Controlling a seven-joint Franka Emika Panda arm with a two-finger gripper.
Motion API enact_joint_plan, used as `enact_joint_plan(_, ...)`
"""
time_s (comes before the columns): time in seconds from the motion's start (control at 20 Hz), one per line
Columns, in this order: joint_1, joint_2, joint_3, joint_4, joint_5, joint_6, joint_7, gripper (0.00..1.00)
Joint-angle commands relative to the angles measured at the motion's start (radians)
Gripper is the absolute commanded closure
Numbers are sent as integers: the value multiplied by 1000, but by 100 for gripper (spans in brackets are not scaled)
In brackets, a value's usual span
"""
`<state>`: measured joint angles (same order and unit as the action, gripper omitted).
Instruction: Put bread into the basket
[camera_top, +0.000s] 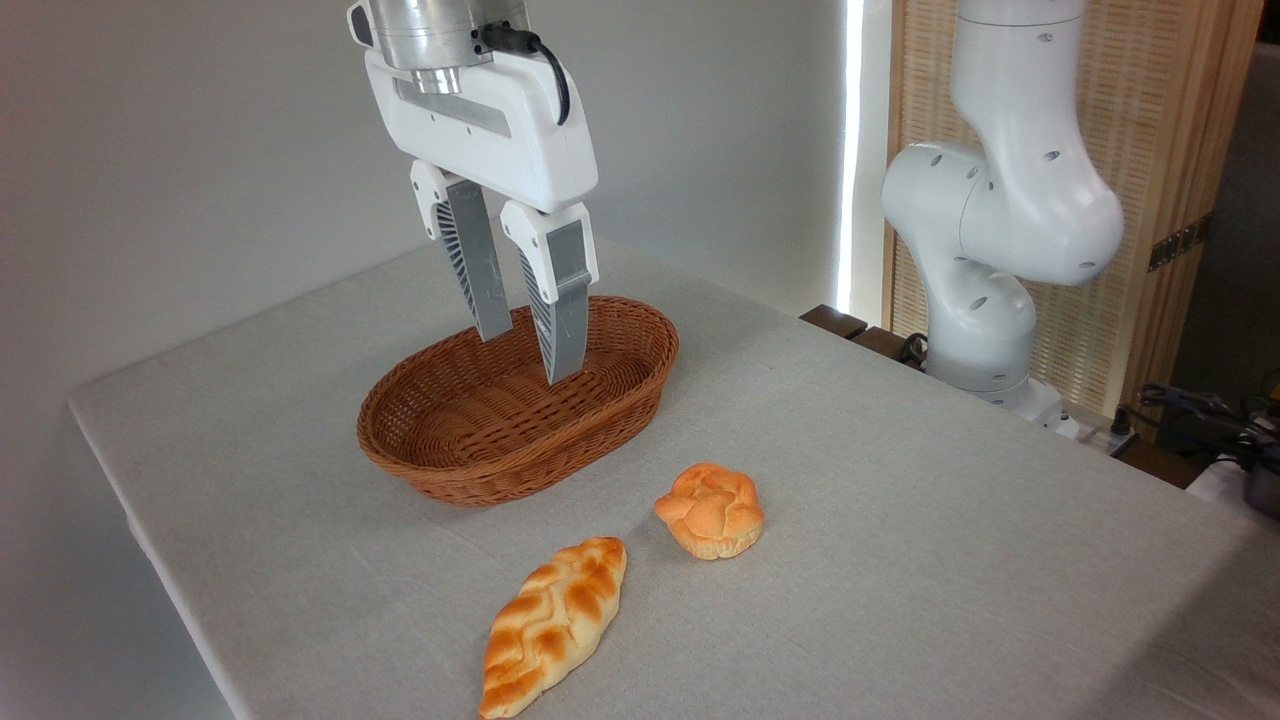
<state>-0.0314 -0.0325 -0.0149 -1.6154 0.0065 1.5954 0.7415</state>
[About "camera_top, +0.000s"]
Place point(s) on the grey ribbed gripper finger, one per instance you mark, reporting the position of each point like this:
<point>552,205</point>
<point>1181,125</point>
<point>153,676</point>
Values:
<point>563,300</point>
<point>478,265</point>

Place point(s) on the brown oval wicker basket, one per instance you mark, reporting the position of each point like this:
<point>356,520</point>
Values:
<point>480,470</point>

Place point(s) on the grey tablecloth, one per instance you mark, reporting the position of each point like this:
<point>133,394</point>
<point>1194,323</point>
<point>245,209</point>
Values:
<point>900,560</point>

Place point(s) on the long braided bread loaf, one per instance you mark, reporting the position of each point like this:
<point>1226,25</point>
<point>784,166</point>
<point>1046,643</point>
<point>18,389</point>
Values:
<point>550,625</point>

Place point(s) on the dark wooden furniture edge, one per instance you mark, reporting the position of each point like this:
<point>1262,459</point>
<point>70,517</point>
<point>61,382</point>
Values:
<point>835,322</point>

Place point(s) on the round knotted bread bun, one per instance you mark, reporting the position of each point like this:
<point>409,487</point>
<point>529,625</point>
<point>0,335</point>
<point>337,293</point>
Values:
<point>710,510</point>

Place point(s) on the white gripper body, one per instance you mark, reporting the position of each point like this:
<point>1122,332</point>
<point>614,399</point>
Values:
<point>500,130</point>

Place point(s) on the wooden slatted screen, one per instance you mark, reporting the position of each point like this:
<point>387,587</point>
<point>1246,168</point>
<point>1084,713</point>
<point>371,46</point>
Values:
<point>1150,100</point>

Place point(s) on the metal screen hinge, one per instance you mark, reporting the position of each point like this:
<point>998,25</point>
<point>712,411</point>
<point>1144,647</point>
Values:
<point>1180,243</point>

